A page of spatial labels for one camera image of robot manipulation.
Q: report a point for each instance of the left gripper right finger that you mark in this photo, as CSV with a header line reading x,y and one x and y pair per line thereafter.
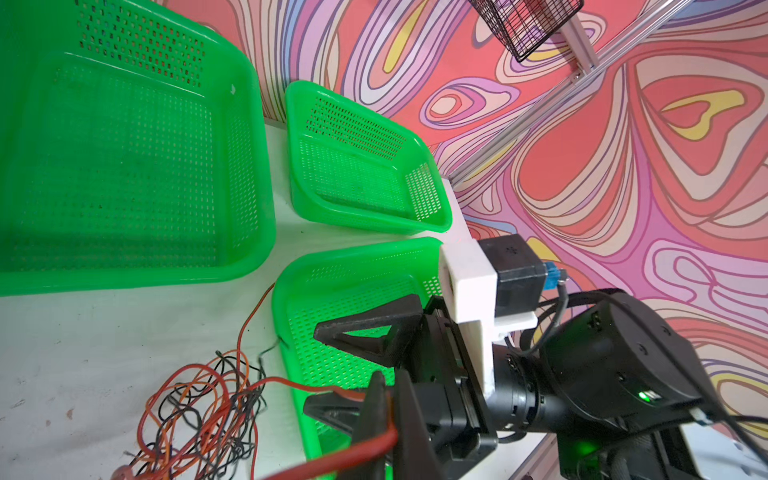
x,y
413,455

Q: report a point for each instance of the rear black wire basket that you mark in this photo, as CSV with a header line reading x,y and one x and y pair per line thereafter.
x,y
522,26

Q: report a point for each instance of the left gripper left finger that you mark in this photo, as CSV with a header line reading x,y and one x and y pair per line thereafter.
x,y
377,415

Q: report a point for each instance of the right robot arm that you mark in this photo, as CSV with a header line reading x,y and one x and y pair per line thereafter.
x,y
615,385

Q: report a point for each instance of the front green basket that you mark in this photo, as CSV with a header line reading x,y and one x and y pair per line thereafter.
x,y
329,285

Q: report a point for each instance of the green basket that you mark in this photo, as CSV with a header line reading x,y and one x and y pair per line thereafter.
x,y
329,285
133,150
350,166

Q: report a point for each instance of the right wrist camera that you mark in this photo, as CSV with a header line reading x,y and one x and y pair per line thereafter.
x,y
495,283

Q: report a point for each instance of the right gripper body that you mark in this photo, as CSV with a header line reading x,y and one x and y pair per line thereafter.
x,y
447,390

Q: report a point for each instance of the left green basket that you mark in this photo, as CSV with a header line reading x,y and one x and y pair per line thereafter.
x,y
133,150

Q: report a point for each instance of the rear right green basket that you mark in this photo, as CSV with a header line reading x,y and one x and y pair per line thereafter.
x,y
350,166

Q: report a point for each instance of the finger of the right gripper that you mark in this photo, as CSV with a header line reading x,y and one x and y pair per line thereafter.
x,y
336,407
381,335

